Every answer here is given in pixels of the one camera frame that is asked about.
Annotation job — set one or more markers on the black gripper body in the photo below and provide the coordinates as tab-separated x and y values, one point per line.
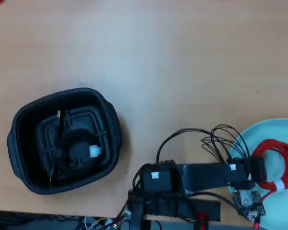
242	171

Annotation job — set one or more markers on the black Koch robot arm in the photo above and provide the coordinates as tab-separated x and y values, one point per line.
201	176

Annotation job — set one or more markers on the black plastic bowl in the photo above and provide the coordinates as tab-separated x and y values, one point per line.
21	148

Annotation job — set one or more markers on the light blue plate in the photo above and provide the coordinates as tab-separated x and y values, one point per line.
278	215

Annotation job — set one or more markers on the red table clamp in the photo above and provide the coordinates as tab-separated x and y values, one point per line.
201	220

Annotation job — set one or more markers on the bare wrist camera board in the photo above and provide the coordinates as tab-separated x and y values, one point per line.
247	203

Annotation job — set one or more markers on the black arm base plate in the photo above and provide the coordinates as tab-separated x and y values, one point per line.
182	208

